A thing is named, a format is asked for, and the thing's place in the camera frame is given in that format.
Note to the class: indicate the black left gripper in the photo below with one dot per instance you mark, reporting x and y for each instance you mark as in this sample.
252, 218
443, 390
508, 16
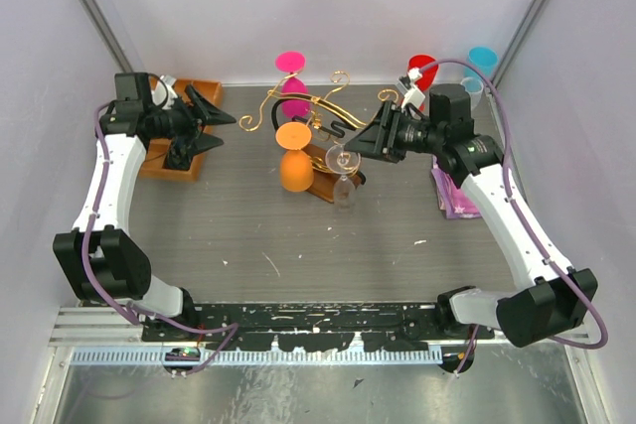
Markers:
206, 110

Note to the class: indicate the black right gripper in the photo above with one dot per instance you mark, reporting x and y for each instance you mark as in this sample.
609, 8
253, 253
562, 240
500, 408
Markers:
377, 140

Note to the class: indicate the clear wine glass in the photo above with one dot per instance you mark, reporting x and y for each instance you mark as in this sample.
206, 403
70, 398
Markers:
344, 164
474, 86

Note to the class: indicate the red wine glass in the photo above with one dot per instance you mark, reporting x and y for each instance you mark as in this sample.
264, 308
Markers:
419, 61

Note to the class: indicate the orange wine glass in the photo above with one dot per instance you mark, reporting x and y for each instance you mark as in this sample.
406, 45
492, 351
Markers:
296, 170

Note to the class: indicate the pink wine glass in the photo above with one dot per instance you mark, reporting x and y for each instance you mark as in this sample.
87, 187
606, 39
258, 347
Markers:
292, 64

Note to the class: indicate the blue wine glass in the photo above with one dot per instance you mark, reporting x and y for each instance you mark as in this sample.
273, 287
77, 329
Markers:
484, 59

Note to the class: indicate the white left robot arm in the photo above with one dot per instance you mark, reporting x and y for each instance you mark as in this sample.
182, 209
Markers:
100, 260

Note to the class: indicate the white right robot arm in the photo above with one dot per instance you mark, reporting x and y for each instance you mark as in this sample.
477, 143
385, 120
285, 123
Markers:
552, 296

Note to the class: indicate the dark green rolled tie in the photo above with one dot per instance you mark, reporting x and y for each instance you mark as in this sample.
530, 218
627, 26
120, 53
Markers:
176, 158

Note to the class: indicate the wooden compartment tray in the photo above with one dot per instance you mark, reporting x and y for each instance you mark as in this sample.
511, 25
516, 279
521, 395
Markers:
159, 163

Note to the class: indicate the purple cartoon pouch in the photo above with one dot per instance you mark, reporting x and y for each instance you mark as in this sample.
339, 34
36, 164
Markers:
451, 201

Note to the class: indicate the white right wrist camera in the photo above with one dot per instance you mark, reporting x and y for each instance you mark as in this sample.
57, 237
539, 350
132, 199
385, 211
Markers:
411, 93

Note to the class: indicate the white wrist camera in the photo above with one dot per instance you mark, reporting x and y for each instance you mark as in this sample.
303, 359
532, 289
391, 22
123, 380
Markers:
411, 93
163, 93

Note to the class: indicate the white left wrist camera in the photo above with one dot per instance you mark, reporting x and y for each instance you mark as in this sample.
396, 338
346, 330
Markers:
163, 93

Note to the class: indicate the gold wire glass rack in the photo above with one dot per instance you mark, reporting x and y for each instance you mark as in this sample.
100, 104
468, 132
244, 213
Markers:
328, 122

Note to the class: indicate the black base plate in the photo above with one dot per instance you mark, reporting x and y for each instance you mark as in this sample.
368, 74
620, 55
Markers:
321, 327

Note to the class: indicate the aluminium front rail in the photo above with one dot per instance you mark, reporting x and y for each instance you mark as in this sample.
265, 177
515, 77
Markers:
100, 336

